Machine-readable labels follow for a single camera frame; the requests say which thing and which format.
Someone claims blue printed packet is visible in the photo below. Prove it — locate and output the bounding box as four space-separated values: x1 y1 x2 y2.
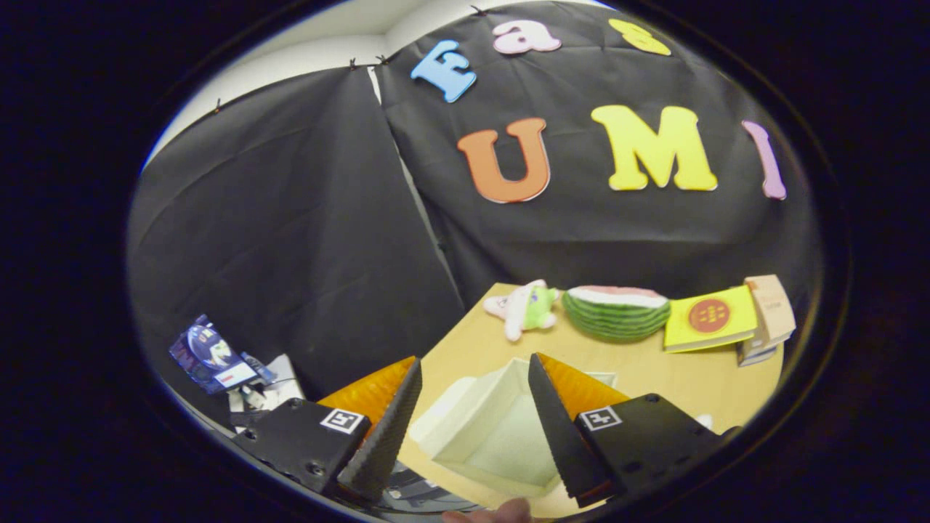
169 314 277 395

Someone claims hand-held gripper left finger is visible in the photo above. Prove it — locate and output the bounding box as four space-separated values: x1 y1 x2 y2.
232 356 424 503

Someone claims white flat object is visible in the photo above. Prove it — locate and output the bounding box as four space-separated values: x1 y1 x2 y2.
231 354 306 426

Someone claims grey-blue book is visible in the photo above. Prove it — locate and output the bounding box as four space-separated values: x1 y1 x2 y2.
736 338 778 366

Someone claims watermelon slice plush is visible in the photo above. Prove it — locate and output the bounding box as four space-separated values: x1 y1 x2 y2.
562 285 672 344

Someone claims tan book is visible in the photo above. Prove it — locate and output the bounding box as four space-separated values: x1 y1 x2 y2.
743 275 797 349

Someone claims pink and green plush toy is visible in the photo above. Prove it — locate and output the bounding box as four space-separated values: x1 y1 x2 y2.
483 280 560 342

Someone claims beige fabric storage box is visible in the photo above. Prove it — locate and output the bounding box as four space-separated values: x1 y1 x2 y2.
408 357 618 499

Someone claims yellow book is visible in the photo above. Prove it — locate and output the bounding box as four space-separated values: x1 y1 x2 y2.
663 285 759 354

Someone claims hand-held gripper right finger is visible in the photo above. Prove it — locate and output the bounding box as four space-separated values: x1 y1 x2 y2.
528 353 738 509

